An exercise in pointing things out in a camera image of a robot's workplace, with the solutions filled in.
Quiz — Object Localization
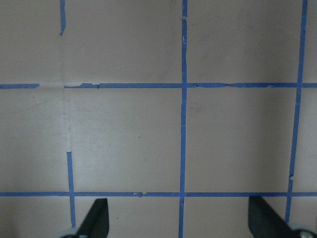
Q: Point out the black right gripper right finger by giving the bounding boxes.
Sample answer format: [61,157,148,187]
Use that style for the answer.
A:
[248,196,297,238]

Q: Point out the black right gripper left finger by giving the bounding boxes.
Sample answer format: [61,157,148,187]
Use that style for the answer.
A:
[75,198,109,238]

